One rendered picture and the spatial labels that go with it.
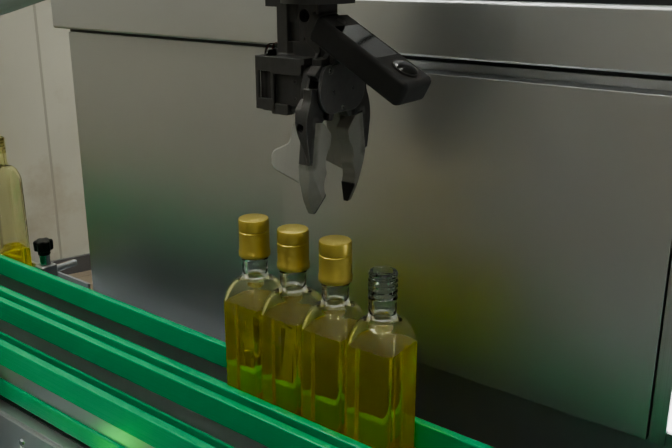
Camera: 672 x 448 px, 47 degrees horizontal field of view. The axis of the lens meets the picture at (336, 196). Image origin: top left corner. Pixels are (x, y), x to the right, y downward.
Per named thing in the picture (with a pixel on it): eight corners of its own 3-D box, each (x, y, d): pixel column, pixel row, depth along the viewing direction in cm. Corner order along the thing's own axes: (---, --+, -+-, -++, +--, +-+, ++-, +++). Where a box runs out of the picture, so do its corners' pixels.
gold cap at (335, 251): (359, 278, 81) (359, 238, 79) (339, 289, 78) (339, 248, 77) (331, 270, 83) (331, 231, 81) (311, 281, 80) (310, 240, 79)
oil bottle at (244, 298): (293, 436, 95) (290, 272, 88) (261, 459, 90) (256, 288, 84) (259, 420, 98) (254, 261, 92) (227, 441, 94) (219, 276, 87)
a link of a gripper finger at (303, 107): (316, 164, 76) (328, 76, 76) (330, 167, 75) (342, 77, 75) (286, 163, 73) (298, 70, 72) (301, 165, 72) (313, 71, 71)
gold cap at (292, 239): (316, 265, 84) (316, 227, 83) (295, 275, 81) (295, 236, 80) (291, 258, 86) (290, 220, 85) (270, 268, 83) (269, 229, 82)
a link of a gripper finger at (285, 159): (277, 205, 79) (288, 115, 78) (323, 216, 76) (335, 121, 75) (256, 206, 77) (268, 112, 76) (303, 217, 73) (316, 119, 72)
